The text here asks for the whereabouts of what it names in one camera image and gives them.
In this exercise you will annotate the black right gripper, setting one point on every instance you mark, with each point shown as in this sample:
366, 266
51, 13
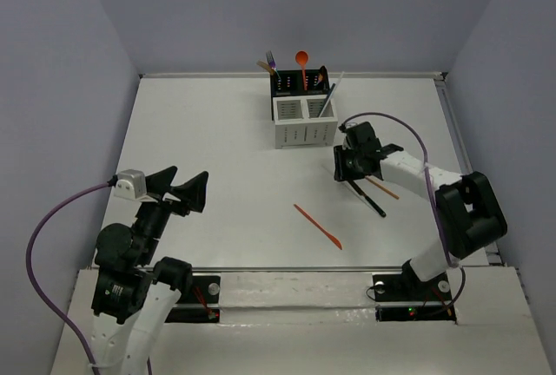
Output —
341, 172

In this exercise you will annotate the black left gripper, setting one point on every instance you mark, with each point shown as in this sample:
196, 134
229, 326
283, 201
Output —
169, 200

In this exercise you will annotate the dark blue chopstick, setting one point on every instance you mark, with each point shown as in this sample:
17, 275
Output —
327, 100

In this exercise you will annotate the orange plastic knife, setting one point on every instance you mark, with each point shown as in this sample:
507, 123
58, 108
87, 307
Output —
308, 217

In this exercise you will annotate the orange plastic spoon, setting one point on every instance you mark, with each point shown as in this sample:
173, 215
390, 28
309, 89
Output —
302, 58

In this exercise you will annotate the gold metal fork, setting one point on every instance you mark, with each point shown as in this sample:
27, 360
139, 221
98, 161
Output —
266, 66

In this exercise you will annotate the iridescent metal fork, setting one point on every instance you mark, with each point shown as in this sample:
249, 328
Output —
272, 64

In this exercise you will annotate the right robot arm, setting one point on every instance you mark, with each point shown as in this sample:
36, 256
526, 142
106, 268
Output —
465, 209

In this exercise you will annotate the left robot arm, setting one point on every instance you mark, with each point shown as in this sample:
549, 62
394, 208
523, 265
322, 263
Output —
130, 302

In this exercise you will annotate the orange wooden chopstick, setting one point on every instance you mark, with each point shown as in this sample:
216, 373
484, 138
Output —
382, 188

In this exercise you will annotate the white utensil caddy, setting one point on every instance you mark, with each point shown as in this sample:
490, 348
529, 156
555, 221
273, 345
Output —
304, 121

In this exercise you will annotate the black utensil caddy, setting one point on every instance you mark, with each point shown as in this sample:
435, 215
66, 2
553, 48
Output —
290, 84

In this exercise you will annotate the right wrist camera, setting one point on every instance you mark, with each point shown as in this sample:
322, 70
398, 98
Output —
349, 130

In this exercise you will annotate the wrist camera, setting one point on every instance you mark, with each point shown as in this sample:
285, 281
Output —
349, 130
130, 185

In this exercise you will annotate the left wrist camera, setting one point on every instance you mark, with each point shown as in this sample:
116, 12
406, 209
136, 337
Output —
130, 185

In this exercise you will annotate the gold black-handled knife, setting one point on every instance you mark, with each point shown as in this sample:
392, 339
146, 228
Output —
367, 199

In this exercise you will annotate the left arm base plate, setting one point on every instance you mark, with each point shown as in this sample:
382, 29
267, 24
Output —
201, 304

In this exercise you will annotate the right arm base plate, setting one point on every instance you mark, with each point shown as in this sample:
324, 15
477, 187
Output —
394, 303

